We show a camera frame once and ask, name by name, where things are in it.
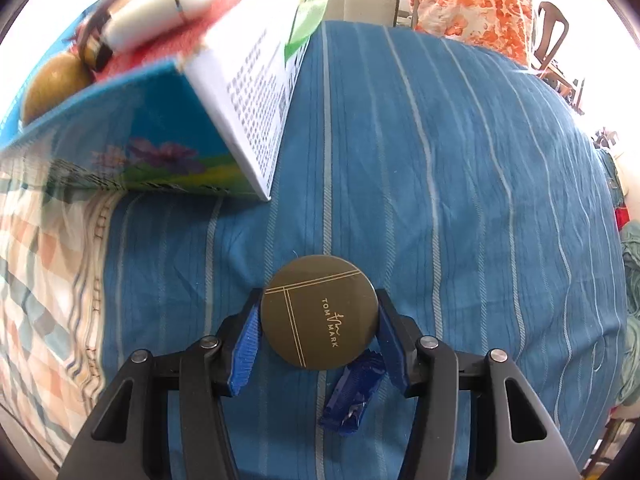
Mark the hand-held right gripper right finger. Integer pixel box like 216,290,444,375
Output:
377,290,581,480

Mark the brown wooden chair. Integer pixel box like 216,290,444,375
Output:
530,1,586,111

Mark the brown round fruit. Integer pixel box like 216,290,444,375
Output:
21,54,95,126

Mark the blue striped bed sheet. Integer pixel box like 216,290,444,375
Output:
97,20,626,480

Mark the blue milk carton box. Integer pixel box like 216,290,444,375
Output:
0,0,332,203

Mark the pile of clothes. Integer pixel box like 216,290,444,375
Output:
592,127,640,411

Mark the orange floral pillow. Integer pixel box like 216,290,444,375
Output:
402,0,538,66

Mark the blue crumpled wrapper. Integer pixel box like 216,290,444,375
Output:
320,349,386,436

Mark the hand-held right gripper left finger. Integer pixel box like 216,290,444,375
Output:
57,290,262,480

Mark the dark round compact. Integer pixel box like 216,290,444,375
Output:
260,255,381,372

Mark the plaid bed sheet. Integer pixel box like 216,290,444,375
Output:
0,170,121,461

